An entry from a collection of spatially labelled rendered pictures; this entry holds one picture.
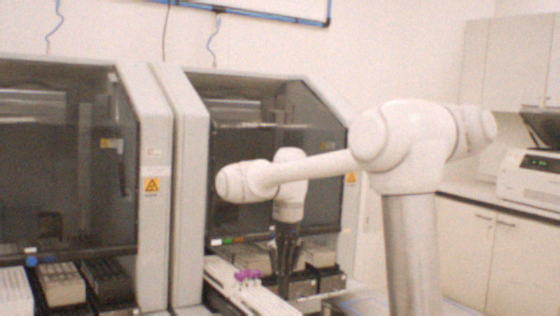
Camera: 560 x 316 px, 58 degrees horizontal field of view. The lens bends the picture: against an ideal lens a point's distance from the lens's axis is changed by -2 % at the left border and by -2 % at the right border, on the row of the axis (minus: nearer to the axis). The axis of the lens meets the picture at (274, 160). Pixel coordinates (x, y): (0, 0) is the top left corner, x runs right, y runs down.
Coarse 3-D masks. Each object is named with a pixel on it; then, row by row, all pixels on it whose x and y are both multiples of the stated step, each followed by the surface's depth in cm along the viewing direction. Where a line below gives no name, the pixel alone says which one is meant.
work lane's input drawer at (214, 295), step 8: (208, 288) 187; (208, 296) 186; (216, 296) 180; (224, 296) 178; (216, 304) 181; (224, 304) 175; (232, 304) 172; (224, 312) 175; (232, 312) 170; (240, 312) 167
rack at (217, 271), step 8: (208, 256) 204; (216, 256) 205; (208, 264) 195; (216, 264) 196; (224, 264) 196; (208, 272) 198; (216, 272) 187; (224, 272) 187; (232, 272) 189; (208, 280) 190; (216, 280) 194; (224, 280) 179; (232, 280) 180; (224, 288) 179
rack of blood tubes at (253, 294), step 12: (252, 288) 174; (264, 288) 174; (252, 300) 164; (264, 300) 165; (276, 300) 166; (252, 312) 167; (264, 312) 155; (276, 312) 156; (288, 312) 156; (300, 312) 156
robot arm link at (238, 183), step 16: (256, 160) 137; (304, 160) 128; (320, 160) 126; (336, 160) 125; (352, 160) 124; (224, 176) 135; (240, 176) 135; (256, 176) 134; (272, 176) 130; (288, 176) 129; (304, 176) 128; (320, 176) 127; (224, 192) 135; (240, 192) 135; (256, 192) 135; (272, 192) 137
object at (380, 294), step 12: (384, 288) 193; (324, 300) 179; (336, 300) 179; (348, 300) 180; (360, 300) 180; (372, 300) 181; (384, 300) 181; (444, 300) 184; (324, 312) 179; (336, 312) 172; (348, 312) 169; (360, 312) 170; (372, 312) 170; (384, 312) 171; (444, 312) 173; (456, 312) 174; (468, 312) 174; (480, 312) 175
